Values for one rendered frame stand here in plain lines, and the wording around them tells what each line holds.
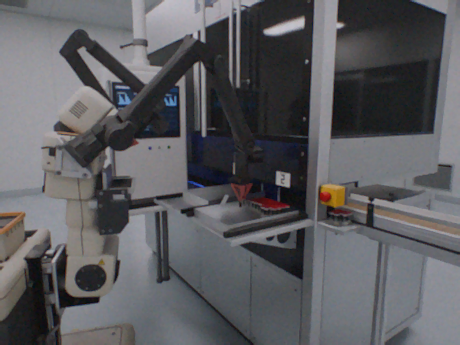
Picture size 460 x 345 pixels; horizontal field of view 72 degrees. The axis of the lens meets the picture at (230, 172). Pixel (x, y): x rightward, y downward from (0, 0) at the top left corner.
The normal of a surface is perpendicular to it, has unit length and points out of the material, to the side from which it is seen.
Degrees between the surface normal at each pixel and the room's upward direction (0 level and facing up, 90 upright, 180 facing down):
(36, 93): 90
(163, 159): 90
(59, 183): 90
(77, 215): 90
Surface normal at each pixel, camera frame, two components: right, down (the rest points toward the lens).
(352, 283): 0.56, 0.14
